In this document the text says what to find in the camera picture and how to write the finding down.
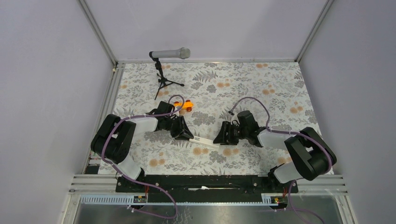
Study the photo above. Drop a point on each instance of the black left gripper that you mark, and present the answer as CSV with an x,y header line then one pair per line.
x,y
186,135

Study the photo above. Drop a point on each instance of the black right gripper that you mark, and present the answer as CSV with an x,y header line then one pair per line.
x,y
222,138

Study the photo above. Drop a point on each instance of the white remote control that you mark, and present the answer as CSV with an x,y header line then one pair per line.
x,y
204,142

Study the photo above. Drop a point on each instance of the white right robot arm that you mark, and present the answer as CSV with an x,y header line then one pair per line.
x,y
310,155

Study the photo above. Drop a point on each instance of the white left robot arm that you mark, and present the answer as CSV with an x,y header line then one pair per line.
x,y
113,139

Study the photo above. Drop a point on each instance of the orange toy car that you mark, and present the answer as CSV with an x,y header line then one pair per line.
x,y
188,105

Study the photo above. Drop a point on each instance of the floral patterned table mat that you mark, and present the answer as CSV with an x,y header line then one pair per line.
x,y
275,93

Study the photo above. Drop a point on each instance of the black microphone tripod stand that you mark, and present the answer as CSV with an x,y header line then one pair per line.
x,y
162,80

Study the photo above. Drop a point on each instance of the grey microphone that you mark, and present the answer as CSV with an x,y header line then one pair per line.
x,y
181,53

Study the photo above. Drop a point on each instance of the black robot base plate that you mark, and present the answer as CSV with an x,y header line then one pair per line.
x,y
170,184

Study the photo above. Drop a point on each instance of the grey slotted cable duct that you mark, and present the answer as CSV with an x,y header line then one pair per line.
x,y
192,198

